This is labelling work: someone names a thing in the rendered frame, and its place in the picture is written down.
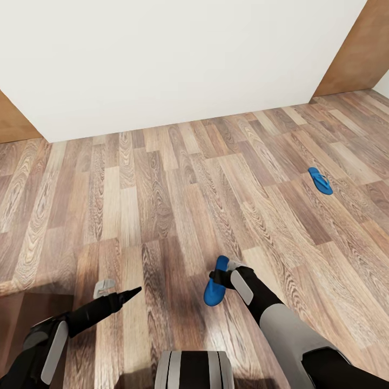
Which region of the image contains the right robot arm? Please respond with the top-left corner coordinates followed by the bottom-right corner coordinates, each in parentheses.
top-left (209, 260), bottom-right (389, 389)

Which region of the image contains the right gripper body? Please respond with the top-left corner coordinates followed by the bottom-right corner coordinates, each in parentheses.
top-left (213, 269), bottom-right (232, 289)

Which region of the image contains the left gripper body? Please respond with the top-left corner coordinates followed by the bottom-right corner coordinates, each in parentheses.
top-left (83, 292), bottom-right (121, 328)

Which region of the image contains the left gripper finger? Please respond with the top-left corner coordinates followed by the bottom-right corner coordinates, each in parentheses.
top-left (118, 286), bottom-right (142, 308)

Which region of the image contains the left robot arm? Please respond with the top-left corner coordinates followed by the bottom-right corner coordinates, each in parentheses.
top-left (0, 279), bottom-right (142, 389)

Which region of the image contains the sandal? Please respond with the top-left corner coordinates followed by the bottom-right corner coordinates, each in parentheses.
top-left (308, 167), bottom-right (333, 195)
top-left (204, 256), bottom-right (229, 306)

